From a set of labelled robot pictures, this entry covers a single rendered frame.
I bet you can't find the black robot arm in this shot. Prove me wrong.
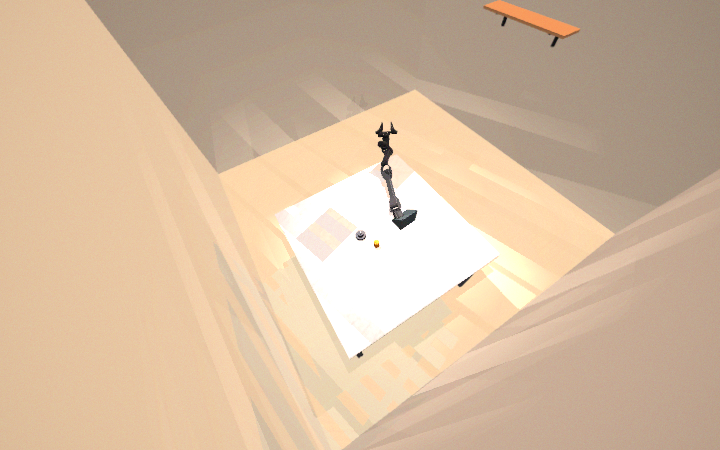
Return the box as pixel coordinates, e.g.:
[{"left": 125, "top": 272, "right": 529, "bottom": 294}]
[{"left": 378, "top": 131, "right": 404, "bottom": 219}]

